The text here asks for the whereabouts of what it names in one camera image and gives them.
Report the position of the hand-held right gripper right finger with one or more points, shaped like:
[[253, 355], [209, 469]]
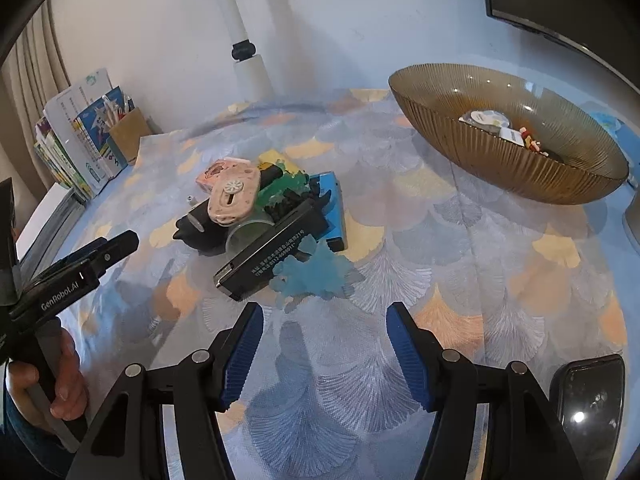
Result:
[[407, 355]]

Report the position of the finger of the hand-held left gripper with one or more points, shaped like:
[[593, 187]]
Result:
[[114, 251]]

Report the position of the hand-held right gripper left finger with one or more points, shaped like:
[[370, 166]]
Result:
[[241, 355]]

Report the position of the black rectangular case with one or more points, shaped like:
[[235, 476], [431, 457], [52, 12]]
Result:
[[272, 255]]

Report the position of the blue translucent plastic toy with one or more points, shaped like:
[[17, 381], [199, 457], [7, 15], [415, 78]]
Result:
[[315, 275]]

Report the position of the clear plastic cup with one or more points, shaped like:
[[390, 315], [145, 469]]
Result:
[[245, 239]]

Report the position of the pink plastic case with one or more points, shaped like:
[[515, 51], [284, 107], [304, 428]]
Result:
[[215, 172]]

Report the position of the pink case with flower dial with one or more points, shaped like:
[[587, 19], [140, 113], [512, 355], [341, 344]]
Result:
[[232, 197]]

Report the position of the blue box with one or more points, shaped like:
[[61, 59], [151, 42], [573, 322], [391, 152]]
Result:
[[334, 215]]

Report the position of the black spiky plastic toy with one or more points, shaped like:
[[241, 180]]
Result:
[[305, 194]]

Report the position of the person's left hand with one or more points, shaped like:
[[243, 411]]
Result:
[[72, 385]]

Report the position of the fan-patterned tablecloth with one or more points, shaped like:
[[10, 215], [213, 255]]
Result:
[[450, 285]]

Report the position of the row of books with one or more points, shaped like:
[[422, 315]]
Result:
[[80, 150]]

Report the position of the brown cardboard pen holder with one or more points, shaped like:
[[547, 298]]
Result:
[[127, 137]]

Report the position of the green translucent plastic toy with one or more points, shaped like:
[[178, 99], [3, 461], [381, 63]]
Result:
[[280, 190]]

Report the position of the yellow block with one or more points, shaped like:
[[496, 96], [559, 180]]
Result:
[[272, 156]]

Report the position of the beige curtain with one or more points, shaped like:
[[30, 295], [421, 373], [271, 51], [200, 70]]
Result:
[[30, 85]]

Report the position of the black glossy device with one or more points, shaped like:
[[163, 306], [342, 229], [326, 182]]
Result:
[[590, 400]]

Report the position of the white lamp pole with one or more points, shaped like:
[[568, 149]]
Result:
[[245, 67]]

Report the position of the small white card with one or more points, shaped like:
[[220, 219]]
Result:
[[511, 135]]

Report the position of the small red white pieces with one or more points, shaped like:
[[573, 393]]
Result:
[[532, 144]]

